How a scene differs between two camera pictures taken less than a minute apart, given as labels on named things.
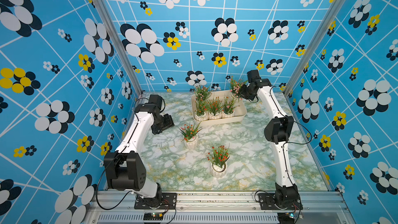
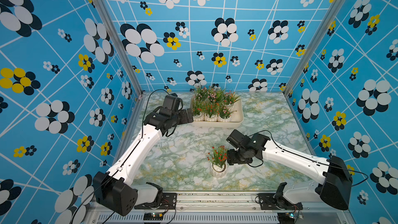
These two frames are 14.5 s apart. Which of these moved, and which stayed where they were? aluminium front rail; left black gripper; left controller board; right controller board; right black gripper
Moved: left black gripper; right black gripper
Stayed: right controller board; aluminium front rail; left controller board
